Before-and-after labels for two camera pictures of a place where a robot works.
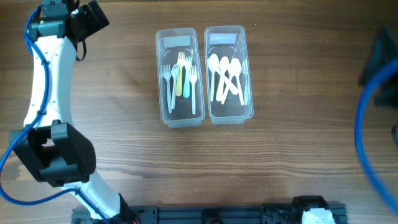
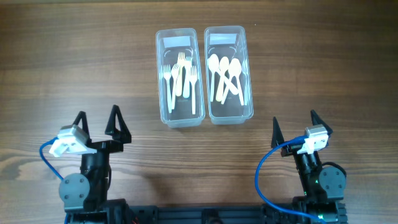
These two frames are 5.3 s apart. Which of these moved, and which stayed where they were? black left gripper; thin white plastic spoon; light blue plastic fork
Moved: black left gripper
Stayed: light blue plastic fork; thin white plastic spoon
